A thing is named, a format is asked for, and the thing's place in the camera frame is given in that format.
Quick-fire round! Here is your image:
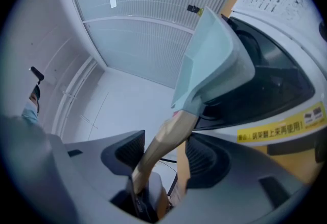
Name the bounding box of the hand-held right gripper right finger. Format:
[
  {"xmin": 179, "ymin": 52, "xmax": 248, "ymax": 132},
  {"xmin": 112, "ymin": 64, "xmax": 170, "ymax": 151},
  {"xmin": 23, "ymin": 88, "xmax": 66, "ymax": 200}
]
[{"xmin": 185, "ymin": 132, "xmax": 307, "ymax": 218}]

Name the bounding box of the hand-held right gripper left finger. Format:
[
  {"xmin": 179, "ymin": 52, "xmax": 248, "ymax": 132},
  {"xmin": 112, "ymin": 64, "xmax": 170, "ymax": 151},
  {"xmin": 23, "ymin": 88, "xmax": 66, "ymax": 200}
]
[{"xmin": 63, "ymin": 129, "xmax": 146, "ymax": 193}]

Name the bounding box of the light blue square pan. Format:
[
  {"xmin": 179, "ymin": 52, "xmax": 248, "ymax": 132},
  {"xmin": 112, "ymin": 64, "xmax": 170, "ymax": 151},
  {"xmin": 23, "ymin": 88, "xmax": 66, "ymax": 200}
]
[{"xmin": 131, "ymin": 5, "xmax": 256, "ymax": 195}]

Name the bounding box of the light blue face mask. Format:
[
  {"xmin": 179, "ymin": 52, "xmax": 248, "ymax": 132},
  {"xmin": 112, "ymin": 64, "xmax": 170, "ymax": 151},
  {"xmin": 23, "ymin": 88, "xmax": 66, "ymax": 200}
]
[{"xmin": 21, "ymin": 101, "xmax": 39, "ymax": 126}]

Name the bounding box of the yellow oil bottle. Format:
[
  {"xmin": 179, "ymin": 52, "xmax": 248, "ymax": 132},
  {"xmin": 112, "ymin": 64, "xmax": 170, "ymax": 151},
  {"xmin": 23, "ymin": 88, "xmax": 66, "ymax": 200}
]
[{"xmin": 187, "ymin": 4, "xmax": 204, "ymax": 17}]

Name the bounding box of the black head-worn camera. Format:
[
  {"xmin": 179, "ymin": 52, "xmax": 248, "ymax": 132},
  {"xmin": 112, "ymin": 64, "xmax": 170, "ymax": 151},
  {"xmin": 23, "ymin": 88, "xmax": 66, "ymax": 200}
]
[{"xmin": 29, "ymin": 66, "xmax": 45, "ymax": 83}]

